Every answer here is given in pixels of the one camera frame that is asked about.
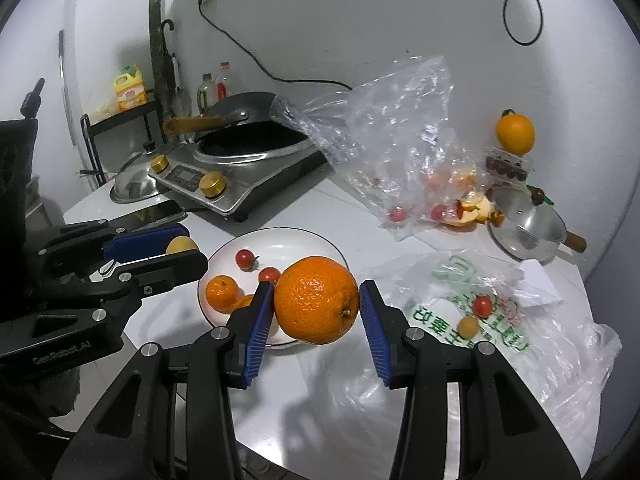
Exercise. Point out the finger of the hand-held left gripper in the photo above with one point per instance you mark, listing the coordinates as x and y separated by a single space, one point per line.
145 242
175 270

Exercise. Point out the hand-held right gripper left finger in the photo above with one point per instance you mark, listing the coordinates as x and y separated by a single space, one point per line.
260 330

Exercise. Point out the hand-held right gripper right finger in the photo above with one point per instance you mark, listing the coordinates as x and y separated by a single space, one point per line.
372 330

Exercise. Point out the cherry tomato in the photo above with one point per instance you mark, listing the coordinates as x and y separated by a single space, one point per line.
482 305
457 207
245 258
397 214
439 211
269 275

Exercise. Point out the large orange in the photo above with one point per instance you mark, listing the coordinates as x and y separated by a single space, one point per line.
317 300

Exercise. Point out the white plate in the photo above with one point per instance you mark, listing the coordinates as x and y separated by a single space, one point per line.
295 245

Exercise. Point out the green printed plastic bag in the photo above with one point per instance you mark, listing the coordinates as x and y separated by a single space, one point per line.
550 360

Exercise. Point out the kitchen knife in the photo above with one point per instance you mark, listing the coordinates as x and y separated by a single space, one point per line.
150 212

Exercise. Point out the steel wok lid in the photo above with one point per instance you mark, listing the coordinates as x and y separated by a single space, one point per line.
132 185

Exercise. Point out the steel induction cooker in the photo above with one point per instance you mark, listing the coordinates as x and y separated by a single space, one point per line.
190 177

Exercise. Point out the black shelf rack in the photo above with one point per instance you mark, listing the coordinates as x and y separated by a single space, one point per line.
117 119

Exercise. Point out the yellow detergent bottle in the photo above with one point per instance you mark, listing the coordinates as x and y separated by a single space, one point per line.
130 90

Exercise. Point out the orange peel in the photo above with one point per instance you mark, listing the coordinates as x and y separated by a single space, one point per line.
475 210

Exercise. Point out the white folded paper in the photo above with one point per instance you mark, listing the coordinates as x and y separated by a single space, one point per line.
540 285

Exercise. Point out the red capped bottle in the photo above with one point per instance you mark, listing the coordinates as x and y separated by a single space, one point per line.
223 82

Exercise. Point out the steel pot lid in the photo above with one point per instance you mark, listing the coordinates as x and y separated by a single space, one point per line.
525 220

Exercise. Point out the black hooked umbrella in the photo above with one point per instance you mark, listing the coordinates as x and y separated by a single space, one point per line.
172 55

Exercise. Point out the dark vertical pipe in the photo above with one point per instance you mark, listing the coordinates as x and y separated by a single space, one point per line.
157 35

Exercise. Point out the clear plastic bag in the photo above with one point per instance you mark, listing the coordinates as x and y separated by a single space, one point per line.
400 120

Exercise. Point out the clear box of dark fruit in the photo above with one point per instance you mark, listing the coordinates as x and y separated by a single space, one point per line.
507 165

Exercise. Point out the green plastic item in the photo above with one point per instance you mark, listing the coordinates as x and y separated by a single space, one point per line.
548 200

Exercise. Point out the orange with green stem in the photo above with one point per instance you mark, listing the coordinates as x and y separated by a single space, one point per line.
515 132

